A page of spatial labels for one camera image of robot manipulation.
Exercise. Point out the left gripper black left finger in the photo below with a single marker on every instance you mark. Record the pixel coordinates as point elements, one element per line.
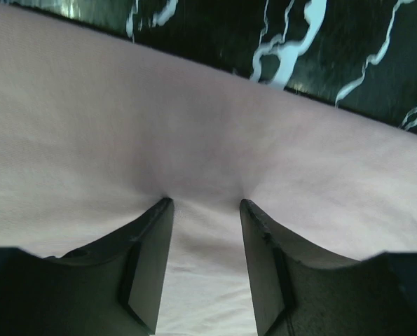
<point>111,286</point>

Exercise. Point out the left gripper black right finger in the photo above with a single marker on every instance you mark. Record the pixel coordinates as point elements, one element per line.
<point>300,288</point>

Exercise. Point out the pink printed t shirt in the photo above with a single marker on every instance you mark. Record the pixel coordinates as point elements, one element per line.
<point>94,130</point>

